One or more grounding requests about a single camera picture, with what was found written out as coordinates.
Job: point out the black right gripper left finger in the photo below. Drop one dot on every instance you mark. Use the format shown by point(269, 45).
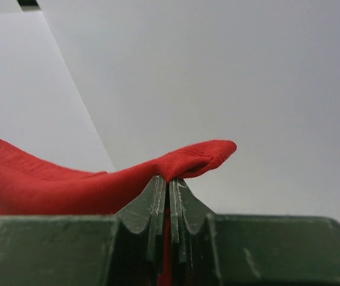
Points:
point(123, 249)

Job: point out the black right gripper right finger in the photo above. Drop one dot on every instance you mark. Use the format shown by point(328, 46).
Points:
point(227, 249)

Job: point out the red t-shirt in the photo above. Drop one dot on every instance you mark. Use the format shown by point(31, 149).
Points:
point(30, 185)

